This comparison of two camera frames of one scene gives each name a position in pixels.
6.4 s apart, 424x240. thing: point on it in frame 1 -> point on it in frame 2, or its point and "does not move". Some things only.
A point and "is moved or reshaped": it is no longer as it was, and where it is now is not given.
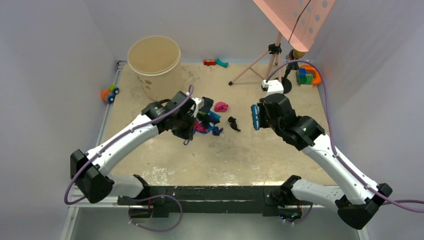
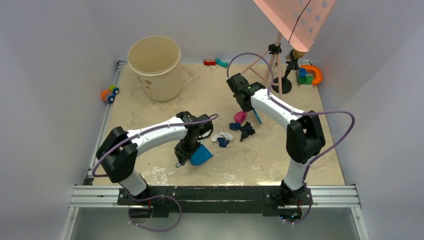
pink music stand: (299, 21) does not move
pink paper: (220, 107) -> (240, 116)
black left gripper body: (183, 126) -> (185, 148)
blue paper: (216, 131) -> (234, 126)
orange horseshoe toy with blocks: (308, 75) does not move
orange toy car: (108, 95) does not move
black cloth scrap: (233, 123) -> (247, 130)
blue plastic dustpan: (213, 118) is moved or reshaped
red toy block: (209, 62) does not move
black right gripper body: (265, 121) -> (244, 106)
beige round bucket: (155, 62) does not move
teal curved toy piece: (218, 61) does not move
